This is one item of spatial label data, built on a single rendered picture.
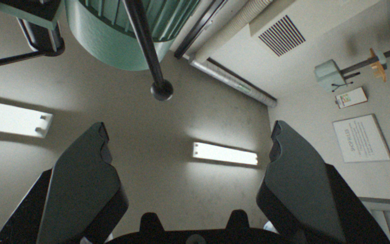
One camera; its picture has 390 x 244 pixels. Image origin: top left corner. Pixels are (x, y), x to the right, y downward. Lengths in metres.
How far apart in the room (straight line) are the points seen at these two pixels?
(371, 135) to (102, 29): 3.00
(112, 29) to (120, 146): 1.30
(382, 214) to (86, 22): 3.02
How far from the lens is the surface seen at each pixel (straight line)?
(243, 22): 1.76
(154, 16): 0.22
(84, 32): 0.28
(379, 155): 2.95
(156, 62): 0.18
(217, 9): 1.76
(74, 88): 1.61
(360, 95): 3.12
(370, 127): 3.01
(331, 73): 2.29
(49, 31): 0.40
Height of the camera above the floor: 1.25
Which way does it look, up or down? 51 degrees up
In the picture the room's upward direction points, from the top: 115 degrees counter-clockwise
